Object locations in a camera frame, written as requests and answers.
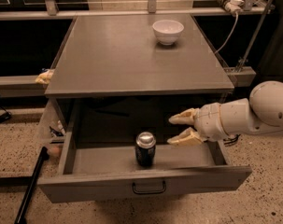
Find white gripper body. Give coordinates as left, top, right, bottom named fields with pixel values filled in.
left=194, top=103, right=225, bottom=142

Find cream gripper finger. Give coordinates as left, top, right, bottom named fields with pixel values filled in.
left=168, top=108, right=199, bottom=125
left=167, top=127, right=205, bottom=146

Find blue pepsi can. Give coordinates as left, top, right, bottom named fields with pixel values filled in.
left=135, top=132, right=156, bottom=167

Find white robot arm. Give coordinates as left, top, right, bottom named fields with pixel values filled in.
left=167, top=81, right=283, bottom=146

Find grey open drawer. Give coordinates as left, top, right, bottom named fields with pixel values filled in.
left=38, top=97, right=251, bottom=203

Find grey cabinet counter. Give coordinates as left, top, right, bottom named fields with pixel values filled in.
left=45, top=14, right=233, bottom=98

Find white ceramic bowl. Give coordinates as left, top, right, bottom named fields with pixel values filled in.
left=152, top=20, right=184, bottom=45

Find white power strip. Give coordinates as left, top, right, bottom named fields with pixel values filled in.
left=216, top=0, right=243, bottom=16

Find clear plastic bag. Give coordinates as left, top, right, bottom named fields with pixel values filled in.
left=36, top=99, right=67, bottom=157

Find yellow crumpled snack bag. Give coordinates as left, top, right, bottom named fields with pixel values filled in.
left=35, top=69, right=54, bottom=85

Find black pole on floor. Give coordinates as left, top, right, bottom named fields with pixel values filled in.
left=14, top=147, right=50, bottom=224

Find black cable bundle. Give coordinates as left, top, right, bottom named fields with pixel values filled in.
left=223, top=133, right=242, bottom=147

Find grey metal rail frame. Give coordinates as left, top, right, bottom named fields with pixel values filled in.
left=0, top=0, right=276, bottom=99

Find black drawer handle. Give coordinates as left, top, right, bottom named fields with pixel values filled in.
left=132, top=181, right=166, bottom=195

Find white power cable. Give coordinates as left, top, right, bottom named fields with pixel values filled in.
left=214, top=12, right=240, bottom=55

